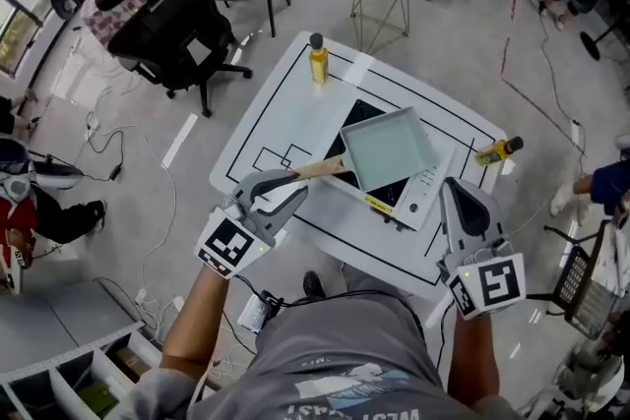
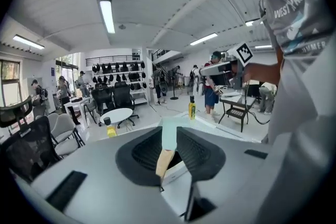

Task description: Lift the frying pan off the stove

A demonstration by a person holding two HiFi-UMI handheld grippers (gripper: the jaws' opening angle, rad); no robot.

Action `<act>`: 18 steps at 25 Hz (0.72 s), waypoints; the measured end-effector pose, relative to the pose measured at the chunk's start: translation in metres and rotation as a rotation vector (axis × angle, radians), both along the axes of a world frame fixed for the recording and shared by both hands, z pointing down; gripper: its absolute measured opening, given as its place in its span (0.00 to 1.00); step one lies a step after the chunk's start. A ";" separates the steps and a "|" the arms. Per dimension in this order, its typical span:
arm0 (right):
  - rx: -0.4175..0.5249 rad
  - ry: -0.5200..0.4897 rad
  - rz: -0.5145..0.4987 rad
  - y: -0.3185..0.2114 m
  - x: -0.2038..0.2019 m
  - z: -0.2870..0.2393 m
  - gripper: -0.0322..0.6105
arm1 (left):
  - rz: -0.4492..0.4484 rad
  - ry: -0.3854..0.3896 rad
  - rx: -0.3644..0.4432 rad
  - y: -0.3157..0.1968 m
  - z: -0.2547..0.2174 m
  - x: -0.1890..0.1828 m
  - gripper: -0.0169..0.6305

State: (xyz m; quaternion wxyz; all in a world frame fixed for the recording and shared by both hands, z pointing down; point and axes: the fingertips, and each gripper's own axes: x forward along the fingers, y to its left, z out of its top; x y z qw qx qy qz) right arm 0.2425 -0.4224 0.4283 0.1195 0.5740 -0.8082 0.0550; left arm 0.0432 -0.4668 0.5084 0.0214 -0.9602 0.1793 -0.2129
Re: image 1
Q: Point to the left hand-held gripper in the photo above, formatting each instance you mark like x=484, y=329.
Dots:
x=231, y=241

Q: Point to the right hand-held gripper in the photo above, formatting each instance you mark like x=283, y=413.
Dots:
x=492, y=282

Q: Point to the white induction cooktop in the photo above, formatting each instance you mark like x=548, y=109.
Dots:
x=423, y=197

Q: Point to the square light green pan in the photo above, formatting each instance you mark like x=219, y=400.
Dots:
x=389, y=152

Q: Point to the person's left forearm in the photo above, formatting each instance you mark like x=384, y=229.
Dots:
x=197, y=319

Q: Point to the person's right forearm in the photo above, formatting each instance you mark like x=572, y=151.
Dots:
x=472, y=359

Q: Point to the small yellow-label oil bottle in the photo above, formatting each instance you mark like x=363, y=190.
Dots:
x=494, y=152

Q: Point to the person's black shoe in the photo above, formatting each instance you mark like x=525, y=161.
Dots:
x=313, y=285

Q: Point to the white floor strip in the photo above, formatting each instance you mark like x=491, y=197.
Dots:
x=179, y=140

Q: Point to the small black screen device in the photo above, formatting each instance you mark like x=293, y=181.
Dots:
x=253, y=312

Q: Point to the person's grey trousers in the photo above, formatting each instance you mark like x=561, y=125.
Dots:
x=374, y=282

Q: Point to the black perforated metal chair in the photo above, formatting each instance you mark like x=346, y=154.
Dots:
x=585, y=280

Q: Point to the tall yellow oil bottle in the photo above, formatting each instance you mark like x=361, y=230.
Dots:
x=318, y=61

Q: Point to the white power strip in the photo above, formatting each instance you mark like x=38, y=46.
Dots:
x=141, y=296

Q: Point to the person's grey shirt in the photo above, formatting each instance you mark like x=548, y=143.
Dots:
x=334, y=359

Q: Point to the black mesh office chair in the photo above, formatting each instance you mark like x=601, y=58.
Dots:
x=172, y=34

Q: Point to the black standing fan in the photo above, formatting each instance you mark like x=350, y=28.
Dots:
x=590, y=45

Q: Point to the checkered cloth table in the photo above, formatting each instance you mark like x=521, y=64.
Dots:
x=106, y=19

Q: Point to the white open shelf cabinet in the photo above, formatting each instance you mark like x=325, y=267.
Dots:
x=74, y=383

